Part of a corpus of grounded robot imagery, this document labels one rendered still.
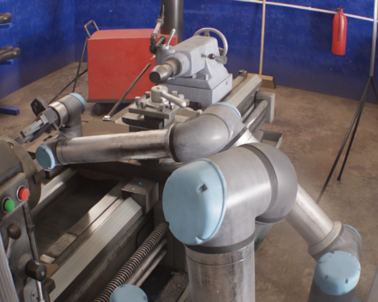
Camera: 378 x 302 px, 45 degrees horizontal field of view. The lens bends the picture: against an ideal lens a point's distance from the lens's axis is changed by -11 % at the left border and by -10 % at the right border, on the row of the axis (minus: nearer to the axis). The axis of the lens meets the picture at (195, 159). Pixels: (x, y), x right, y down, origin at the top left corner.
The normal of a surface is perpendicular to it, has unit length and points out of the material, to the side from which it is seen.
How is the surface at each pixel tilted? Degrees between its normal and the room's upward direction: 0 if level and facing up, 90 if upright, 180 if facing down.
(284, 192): 98
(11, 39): 90
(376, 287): 90
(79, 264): 36
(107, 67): 90
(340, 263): 5
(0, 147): 45
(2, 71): 90
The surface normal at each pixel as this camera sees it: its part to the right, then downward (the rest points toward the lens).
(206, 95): -0.37, 0.40
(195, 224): -0.78, 0.15
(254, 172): 0.46, -0.38
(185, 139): -0.06, -0.08
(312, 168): 0.02, -0.90
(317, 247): -0.81, -0.15
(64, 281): 0.56, -0.62
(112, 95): -0.03, 0.44
